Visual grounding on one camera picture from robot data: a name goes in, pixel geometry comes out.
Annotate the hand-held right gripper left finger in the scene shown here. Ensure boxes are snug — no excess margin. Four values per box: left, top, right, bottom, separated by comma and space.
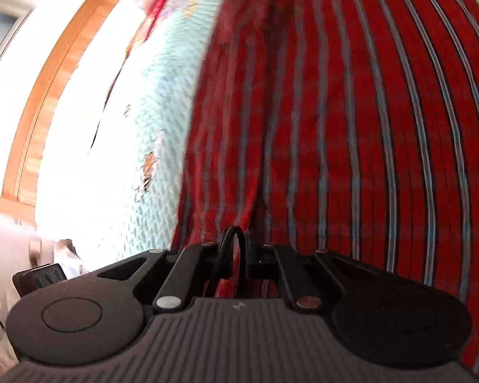
97, 227, 236, 312

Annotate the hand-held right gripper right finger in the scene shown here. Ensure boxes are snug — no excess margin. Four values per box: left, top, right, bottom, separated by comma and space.
245, 229, 378, 312

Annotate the red plaid shirt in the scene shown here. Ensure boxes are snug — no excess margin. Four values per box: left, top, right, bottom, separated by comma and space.
171, 0, 479, 383

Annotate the bee print quilt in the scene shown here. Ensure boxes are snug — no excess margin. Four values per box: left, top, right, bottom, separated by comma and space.
36, 0, 479, 264

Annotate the wooden headboard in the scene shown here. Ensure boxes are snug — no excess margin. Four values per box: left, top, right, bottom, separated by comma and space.
0, 0, 128, 212

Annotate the framed wall picture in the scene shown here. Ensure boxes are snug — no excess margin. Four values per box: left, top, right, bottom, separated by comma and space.
0, 0, 34, 92

